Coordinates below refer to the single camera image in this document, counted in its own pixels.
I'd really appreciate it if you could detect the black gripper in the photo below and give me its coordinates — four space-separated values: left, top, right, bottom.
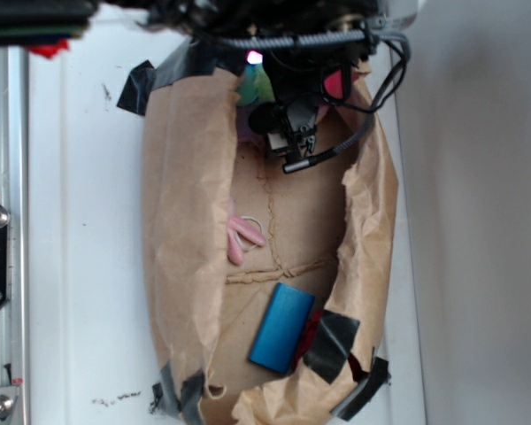
176 1 381 96

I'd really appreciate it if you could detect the green plush animal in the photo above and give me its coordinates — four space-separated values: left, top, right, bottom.
236 64 275 107

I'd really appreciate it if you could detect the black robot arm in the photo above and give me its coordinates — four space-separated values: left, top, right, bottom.
0 1 383 87

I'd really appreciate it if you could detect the pink plush bunny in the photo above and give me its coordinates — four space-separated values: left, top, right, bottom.
227 198 266 266

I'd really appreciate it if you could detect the brown paper bag tray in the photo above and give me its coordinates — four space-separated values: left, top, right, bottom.
119 42 398 424

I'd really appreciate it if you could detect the blue rectangular block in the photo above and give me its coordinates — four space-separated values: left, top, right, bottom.
249 282 315 374

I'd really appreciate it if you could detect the red crumpled paper ball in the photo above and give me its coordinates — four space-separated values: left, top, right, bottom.
291 310 360 383

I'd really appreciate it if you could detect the grey braided cable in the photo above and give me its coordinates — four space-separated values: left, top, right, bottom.
194 17 412 174

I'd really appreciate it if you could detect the aluminium frame rail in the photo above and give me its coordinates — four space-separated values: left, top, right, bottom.
0 47 29 424

